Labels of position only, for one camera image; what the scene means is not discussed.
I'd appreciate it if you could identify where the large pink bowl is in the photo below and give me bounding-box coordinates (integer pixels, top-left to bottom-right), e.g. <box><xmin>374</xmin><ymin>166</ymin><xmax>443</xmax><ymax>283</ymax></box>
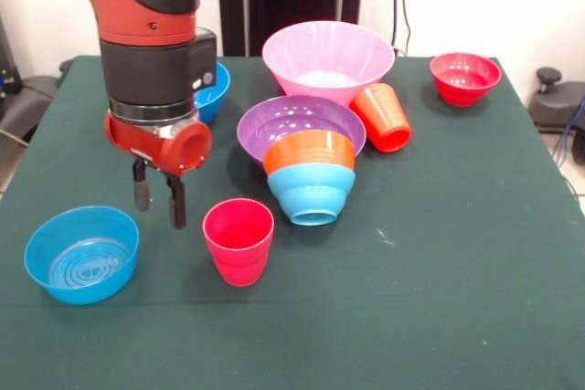
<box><xmin>261</xmin><ymin>20</ymin><xmax>397</xmax><ymax>109</ymax></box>

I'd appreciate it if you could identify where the ribbed pink-red cup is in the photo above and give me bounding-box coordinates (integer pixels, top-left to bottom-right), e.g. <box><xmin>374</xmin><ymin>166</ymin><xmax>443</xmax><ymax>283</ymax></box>
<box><xmin>202</xmin><ymin>197</ymin><xmax>276</xmax><ymax>288</ymax></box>

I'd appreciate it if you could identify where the flat-bottomed blue bowl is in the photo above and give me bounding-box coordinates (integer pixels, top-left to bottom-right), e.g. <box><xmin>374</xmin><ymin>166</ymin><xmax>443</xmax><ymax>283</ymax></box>
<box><xmin>23</xmin><ymin>206</ymin><xmax>141</xmax><ymax>307</ymax></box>

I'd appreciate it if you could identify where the ribbed cyan bowl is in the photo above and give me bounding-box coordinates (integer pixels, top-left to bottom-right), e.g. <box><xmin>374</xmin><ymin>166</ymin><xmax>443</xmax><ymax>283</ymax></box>
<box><xmin>266</xmin><ymin>163</ymin><xmax>357</xmax><ymax>227</ymax></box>

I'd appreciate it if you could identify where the dark green table cloth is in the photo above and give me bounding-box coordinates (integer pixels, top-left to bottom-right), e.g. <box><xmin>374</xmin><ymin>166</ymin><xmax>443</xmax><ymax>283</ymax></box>
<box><xmin>0</xmin><ymin>55</ymin><xmax>585</xmax><ymax>390</ymax></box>

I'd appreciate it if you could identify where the orange bowl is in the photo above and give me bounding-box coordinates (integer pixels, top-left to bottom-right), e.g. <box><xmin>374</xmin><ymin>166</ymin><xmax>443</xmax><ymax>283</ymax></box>
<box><xmin>262</xmin><ymin>129</ymin><xmax>357</xmax><ymax>177</ymax></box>

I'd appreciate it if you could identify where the small crimson bowl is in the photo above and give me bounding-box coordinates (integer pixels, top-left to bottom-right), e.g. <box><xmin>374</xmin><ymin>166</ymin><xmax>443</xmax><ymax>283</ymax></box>
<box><xmin>429</xmin><ymin>52</ymin><xmax>503</xmax><ymax>108</ymax></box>

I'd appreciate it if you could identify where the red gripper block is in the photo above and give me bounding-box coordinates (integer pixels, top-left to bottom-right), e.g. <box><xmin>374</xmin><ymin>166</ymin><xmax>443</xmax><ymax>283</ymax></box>
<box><xmin>103</xmin><ymin>109</ymin><xmax>214</xmax><ymax>230</ymax></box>

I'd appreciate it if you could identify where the wide purple bowl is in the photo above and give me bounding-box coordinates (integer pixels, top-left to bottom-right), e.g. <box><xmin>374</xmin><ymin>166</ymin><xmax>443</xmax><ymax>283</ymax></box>
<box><xmin>236</xmin><ymin>95</ymin><xmax>368</xmax><ymax>166</ymax></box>

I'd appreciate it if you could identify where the red cup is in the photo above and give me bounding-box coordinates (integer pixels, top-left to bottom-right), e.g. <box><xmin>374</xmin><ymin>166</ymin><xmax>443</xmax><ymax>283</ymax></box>
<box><xmin>349</xmin><ymin>82</ymin><xmax>413</xmax><ymax>154</ymax></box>

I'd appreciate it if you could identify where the deep blue bowl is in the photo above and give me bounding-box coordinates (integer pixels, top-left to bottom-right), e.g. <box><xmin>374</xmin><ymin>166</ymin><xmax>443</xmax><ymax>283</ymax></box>
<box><xmin>194</xmin><ymin>60</ymin><xmax>231</xmax><ymax>125</ymax></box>

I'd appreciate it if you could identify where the grey black equipment base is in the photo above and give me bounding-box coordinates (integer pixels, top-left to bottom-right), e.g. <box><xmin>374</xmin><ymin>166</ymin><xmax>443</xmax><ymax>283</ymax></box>
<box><xmin>529</xmin><ymin>67</ymin><xmax>585</xmax><ymax>135</ymax></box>
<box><xmin>0</xmin><ymin>74</ymin><xmax>60</xmax><ymax>144</ymax></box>

